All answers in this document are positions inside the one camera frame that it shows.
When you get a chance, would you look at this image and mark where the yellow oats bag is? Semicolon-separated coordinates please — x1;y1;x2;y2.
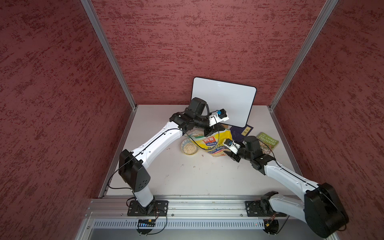
189;129;233;157

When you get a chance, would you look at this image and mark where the patterned breakfast bowl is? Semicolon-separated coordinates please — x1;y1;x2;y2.
181;139;199;155

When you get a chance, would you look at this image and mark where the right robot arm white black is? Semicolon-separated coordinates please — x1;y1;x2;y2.
224;136;349;239

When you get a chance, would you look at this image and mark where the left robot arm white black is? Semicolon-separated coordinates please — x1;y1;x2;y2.
117;98;229;215

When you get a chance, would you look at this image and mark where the dark purple book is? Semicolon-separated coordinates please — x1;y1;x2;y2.
230;125;254;141

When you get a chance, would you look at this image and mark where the green treehouse book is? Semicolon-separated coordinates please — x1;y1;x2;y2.
257;132;279;150

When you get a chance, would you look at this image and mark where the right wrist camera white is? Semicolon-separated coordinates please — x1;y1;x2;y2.
224;139;241;155

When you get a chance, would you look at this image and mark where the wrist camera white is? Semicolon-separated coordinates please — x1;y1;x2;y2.
224;139;241;155
208;109;229;127

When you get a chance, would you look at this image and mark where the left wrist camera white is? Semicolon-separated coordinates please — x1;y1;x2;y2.
208;109;229;127

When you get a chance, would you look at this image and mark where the white board black frame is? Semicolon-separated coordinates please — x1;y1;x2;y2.
192;77;257;128

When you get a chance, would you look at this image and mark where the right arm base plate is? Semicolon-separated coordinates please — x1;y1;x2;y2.
245;200;287;218

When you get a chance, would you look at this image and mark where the right black cable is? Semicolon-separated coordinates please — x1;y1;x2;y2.
263;214;290;235

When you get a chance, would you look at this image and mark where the black cable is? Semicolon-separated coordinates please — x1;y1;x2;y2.
134;206;170;236
263;214;290;235

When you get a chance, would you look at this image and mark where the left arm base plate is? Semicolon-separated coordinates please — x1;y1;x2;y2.
127;200;169;217

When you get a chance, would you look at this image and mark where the left black cable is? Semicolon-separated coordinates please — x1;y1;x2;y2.
134;206;170;236

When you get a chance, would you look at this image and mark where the aluminium front rail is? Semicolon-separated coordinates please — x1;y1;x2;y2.
85;195;319;220

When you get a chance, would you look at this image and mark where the left corner aluminium post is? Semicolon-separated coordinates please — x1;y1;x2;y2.
80;0;138;111

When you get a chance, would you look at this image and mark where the corner aluminium post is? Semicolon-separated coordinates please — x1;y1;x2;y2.
269;0;339;111
80;0;138;111

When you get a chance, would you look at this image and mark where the right corner aluminium post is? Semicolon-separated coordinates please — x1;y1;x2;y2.
269;0;339;111

